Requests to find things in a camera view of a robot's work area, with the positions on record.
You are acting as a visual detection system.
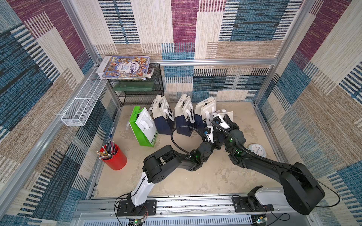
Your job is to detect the green white takeout bag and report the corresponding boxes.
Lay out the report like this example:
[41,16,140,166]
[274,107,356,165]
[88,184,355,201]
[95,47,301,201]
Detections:
[126,106,158,147]

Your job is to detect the white round clock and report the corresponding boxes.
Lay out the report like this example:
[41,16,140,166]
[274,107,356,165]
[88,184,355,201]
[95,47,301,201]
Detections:
[248,144,266,157]

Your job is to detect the white wire mesh basket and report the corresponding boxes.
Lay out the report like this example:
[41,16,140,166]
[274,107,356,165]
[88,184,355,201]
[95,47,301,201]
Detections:
[61,79,107,126]

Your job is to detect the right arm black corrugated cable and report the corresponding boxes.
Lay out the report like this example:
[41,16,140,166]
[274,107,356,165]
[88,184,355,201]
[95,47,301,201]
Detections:
[210,120,255,159]

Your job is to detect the black wire mesh shelf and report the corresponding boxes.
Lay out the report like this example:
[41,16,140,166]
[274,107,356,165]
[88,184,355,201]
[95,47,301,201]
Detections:
[109,63,165,105]

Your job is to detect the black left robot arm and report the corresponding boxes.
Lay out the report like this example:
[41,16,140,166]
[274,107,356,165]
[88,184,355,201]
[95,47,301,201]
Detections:
[127,126,226,207]

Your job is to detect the red pencil cup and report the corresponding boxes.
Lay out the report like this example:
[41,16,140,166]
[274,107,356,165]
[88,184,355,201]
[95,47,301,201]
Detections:
[97,141,127,170]

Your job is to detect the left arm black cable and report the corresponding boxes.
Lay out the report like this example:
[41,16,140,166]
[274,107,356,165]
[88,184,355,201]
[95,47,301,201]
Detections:
[170,125,208,154]

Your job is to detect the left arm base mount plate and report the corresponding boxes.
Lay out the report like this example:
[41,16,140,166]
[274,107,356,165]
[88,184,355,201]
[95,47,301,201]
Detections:
[116,199,157,217]

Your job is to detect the colourful picture book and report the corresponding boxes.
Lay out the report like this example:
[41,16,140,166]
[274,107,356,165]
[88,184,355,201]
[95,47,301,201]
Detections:
[96,56,154,80]

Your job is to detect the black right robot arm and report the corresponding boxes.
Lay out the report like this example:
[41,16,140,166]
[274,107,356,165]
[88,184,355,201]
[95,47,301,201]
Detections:
[211,121,325,215]

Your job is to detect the navy white takeout bag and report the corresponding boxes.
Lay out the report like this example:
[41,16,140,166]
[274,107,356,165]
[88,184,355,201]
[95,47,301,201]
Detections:
[173,94,195,137]
[149,94,175,135]
[210,109,233,131]
[194,97,216,131]

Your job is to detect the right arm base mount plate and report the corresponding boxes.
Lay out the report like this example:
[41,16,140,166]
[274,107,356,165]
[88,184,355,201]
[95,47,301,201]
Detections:
[232,186,274,213]

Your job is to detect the green folder on shelf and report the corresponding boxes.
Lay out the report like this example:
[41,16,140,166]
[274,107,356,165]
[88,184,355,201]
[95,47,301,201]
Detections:
[113,82,154,91]

